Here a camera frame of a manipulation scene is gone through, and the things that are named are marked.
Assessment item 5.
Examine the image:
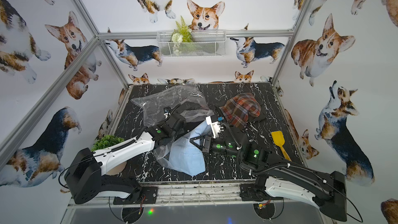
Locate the fern and white flower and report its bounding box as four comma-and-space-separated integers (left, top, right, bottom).
171, 16, 194, 56

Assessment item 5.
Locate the yellow plastic spatula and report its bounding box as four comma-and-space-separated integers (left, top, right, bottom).
271, 131, 291, 161

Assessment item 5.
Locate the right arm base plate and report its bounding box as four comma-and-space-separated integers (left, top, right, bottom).
239, 184, 283, 202

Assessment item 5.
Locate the dark striped shirt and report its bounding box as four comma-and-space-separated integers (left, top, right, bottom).
216, 106, 266, 122

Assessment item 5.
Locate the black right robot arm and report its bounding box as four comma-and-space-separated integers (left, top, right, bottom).
190, 127, 348, 222

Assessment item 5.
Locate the green potted plant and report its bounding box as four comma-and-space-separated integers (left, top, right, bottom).
91, 135, 125, 151

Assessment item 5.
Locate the white wire wall basket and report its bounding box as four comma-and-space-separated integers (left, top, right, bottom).
157, 30, 227, 58

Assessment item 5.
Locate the clear plastic vacuum bag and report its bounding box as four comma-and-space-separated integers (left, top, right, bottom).
131, 85, 214, 160

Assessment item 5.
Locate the light blue shirt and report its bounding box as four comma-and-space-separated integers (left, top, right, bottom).
157, 121, 211, 176

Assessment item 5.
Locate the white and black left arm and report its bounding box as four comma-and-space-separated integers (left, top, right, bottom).
64, 111, 187, 204

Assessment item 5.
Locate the red plaid shirt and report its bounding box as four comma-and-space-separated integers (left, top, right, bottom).
219, 93, 261, 129

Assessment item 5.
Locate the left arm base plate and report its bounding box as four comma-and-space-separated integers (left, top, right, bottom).
113, 186, 159, 205

